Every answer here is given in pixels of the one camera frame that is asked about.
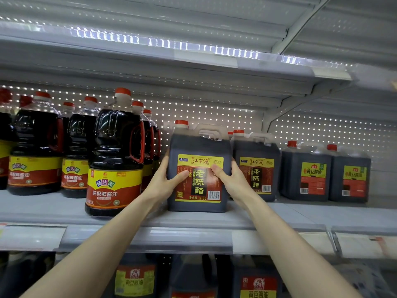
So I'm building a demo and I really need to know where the black jug orange label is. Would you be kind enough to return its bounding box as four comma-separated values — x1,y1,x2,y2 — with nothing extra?
328,144,372,204
280,141,332,202

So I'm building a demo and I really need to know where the square soy sauce jug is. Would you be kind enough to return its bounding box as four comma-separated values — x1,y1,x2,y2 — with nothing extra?
234,257,281,298

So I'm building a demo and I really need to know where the person's right forearm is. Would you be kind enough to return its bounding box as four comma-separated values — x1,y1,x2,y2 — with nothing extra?
239,198,364,298

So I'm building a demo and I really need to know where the black jug brown gold label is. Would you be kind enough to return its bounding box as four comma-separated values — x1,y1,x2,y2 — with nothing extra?
232,129,281,202

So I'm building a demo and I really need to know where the person's right hand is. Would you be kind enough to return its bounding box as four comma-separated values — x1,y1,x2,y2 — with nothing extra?
211,159,256,210

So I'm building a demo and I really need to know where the white metal store shelving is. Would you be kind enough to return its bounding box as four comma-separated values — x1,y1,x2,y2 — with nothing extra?
0,0,397,298

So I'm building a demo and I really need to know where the person's left hand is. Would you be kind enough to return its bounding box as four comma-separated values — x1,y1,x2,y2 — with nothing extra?
141,155,191,210

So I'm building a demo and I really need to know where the vinegar jug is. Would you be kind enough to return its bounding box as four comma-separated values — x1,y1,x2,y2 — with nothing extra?
167,120,232,213

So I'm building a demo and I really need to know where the row of dark red-capped bottles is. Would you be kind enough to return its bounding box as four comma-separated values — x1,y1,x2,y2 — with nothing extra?
0,89,163,216

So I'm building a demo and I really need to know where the person's left forearm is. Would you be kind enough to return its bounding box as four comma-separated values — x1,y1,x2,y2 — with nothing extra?
22,198,159,298

